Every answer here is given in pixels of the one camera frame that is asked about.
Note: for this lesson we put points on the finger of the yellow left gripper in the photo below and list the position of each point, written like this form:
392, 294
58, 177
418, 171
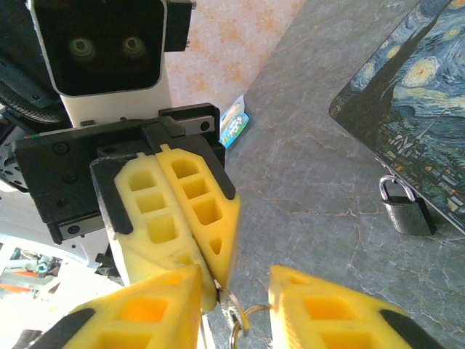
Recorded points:
207, 189
145, 225

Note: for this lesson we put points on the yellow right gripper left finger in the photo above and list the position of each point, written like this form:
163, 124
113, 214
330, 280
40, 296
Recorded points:
145, 327

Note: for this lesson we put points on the blue snack packet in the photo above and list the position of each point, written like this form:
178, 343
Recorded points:
234, 123

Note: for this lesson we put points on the small dark grey padlock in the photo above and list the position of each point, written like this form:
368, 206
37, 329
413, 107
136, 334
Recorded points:
407, 216

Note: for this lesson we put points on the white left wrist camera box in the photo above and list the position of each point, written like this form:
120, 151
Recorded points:
101, 43

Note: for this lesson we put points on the starry night print tin box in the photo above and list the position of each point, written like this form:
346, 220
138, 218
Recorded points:
417, 91

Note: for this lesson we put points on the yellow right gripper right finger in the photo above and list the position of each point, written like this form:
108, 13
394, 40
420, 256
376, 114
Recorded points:
327, 320

